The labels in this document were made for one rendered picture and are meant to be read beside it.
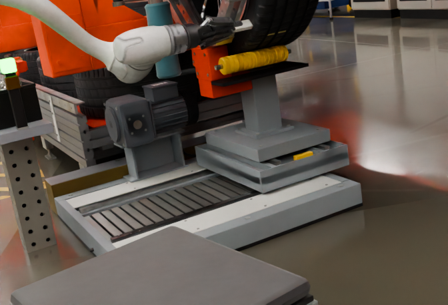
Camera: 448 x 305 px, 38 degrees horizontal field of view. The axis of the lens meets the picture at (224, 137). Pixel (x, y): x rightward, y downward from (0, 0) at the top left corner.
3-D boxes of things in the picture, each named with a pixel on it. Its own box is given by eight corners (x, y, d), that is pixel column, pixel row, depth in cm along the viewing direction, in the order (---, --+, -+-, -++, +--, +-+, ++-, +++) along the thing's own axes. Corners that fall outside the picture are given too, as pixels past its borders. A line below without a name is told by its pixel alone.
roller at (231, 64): (295, 59, 221) (293, 42, 219) (221, 77, 208) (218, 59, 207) (287, 58, 226) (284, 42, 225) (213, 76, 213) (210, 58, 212)
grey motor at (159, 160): (229, 160, 257) (215, 74, 249) (131, 190, 240) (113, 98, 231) (209, 152, 273) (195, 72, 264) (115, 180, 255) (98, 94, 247)
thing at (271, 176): (349, 167, 226) (347, 140, 224) (263, 196, 211) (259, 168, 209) (274, 144, 270) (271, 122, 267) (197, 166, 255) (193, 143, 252)
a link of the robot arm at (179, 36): (174, 41, 185) (193, 37, 188) (161, 18, 189) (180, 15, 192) (169, 62, 192) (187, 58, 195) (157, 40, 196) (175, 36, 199)
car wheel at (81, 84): (247, 86, 305) (240, 36, 299) (138, 123, 261) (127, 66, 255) (159, 84, 352) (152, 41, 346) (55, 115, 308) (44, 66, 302)
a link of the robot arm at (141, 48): (164, 16, 187) (152, 34, 199) (114, 26, 180) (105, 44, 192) (176, 50, 185) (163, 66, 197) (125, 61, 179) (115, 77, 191)
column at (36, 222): (57, 244, 220) (29, 126, 210) (27, 253, 216) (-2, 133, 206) (50, 235, 229) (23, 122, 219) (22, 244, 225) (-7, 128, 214)
